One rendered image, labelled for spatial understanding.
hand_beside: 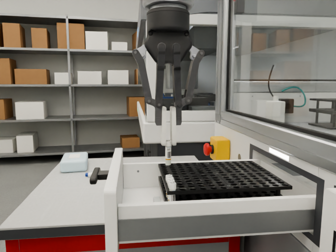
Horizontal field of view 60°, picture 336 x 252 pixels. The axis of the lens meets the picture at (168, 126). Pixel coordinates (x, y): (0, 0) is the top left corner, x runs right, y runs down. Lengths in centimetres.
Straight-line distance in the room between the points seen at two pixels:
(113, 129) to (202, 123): 346
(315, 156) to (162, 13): 34
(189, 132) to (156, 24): 94
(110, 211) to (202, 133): 101
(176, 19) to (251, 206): 33
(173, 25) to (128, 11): 438
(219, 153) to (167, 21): 51
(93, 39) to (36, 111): 125
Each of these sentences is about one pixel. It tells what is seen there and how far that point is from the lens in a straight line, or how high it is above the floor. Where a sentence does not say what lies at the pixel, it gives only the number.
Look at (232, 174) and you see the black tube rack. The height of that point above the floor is 90.
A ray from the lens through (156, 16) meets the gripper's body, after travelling 51.
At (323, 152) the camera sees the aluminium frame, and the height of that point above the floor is 97.
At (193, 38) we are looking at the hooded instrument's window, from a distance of 142.
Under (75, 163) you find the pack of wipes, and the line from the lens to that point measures 112.
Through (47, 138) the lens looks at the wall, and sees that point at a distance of 485.
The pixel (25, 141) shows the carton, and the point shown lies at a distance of 448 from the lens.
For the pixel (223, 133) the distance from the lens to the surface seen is 97.
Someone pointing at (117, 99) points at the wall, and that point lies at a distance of 473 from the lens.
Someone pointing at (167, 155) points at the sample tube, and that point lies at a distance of 54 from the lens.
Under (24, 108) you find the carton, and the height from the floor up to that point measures 77.
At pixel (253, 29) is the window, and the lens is 82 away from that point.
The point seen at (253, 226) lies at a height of 85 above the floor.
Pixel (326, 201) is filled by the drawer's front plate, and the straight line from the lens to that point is 49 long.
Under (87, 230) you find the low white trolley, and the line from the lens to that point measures 74.
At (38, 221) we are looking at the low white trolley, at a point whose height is 76.
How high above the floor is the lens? 108
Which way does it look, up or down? 8 degrees down
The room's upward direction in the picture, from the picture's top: straight up
